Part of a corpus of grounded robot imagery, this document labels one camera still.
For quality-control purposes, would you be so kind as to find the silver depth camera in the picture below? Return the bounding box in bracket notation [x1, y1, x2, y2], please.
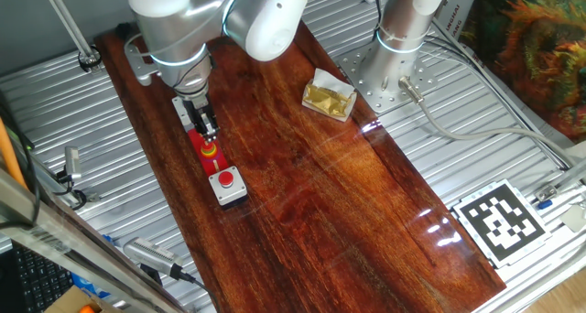
[122, 237, 185, 281]

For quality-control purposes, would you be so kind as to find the blue packet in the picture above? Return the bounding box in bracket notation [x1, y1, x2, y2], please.
[71, 233, 114, 301]

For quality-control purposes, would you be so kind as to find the black hanging cable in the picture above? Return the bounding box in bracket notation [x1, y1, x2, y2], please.
[0, 91, 43, 230]

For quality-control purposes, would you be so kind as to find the colourful painting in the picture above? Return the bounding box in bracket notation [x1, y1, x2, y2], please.
[459, 0, 586, 144]

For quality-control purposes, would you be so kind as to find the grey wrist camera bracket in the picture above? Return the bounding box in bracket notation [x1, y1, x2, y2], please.
[122, 41, 162, 87]

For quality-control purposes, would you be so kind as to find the metal rod stand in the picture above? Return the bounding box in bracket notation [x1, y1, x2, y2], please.
[38, 0, 103, 74]

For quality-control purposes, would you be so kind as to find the aluminium frame bar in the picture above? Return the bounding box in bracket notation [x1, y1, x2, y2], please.
[0, 166, 187, 313]

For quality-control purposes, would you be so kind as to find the brown cardboard box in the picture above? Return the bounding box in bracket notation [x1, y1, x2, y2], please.
[44, 285, 123, 313]

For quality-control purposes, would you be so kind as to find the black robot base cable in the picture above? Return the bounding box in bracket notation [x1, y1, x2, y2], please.
[370, 0, 385, 33]

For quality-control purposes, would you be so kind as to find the aluminium profile bar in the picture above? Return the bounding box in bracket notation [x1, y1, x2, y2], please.
[547, 155, 586, 193]

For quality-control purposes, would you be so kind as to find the white tag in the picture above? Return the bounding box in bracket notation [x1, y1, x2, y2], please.
[559, 203, 586, 234]

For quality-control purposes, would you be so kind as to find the white box red button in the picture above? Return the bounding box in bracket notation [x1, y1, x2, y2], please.
[208, 165, 249, 209]

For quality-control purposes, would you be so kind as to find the white cable tie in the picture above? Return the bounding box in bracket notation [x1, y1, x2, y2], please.
[377, 22, 434, 45]

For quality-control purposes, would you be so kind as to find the grey cable with metal plug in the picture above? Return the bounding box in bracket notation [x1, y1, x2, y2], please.
[397, 76, 586, 167]

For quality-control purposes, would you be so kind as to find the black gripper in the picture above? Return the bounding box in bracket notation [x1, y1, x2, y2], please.
[181, 97, 221, 145]

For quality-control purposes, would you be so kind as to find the black white marker board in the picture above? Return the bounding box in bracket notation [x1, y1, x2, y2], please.
[451, 178, 553, 270]

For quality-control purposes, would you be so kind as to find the red Hanoi base with pegs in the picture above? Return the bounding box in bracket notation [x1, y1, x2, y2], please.
[186, 127, 230, 179]

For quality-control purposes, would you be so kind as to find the small metal clamp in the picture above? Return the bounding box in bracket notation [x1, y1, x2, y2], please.
[534, 183, 559, 202]

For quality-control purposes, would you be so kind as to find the printed cardboard box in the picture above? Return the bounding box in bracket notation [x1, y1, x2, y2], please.
[433, 0, 480, 42]

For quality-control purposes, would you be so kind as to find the black keyboard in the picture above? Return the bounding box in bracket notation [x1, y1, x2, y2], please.
[9, 243, 75, 313]

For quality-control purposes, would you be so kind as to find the small grey camera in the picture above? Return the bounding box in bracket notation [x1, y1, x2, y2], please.
[62, 146, 84, 182]

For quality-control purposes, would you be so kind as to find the orange pole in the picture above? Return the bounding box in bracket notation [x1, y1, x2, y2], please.
[0, 117, 27, 189]

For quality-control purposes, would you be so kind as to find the gold foil wrapper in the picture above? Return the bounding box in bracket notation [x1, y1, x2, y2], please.
[304, 83, 353, 118]

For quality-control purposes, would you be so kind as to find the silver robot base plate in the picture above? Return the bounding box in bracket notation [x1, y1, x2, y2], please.
[337, 41, 437, 115]

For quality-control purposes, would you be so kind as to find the wood grain board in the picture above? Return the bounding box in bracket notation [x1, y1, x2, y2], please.
[93, 19, 507, 313]

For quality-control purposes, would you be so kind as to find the white box green button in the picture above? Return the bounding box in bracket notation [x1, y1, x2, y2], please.
[171, 95, 194, 132]

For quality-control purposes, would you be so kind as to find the black camera cable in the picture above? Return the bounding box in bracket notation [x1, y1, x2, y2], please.
[177, 270, 222, 313]

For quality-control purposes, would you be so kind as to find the gold foil packet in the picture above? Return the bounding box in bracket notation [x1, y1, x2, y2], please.
[300, 68, 358, 124]

